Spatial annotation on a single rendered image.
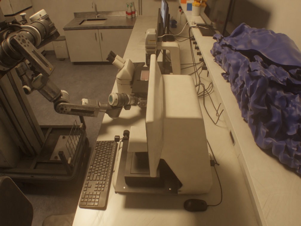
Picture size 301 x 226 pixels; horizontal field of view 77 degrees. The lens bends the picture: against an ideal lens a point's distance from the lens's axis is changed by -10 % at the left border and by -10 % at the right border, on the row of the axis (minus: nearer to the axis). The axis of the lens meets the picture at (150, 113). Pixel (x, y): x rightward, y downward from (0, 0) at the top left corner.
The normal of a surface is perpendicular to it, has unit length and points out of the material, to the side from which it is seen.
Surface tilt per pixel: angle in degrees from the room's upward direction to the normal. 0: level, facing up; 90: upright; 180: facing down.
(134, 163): 0
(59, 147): 0
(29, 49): 61
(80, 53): 90
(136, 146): 79
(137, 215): 0
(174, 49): 90
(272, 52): 28
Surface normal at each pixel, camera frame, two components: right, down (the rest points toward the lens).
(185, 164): -0.04, 0.64
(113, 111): 0.18, 0.70
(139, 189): 0.00, -0.77
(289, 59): -0.60, -0.50
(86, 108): 0.36, 0.48
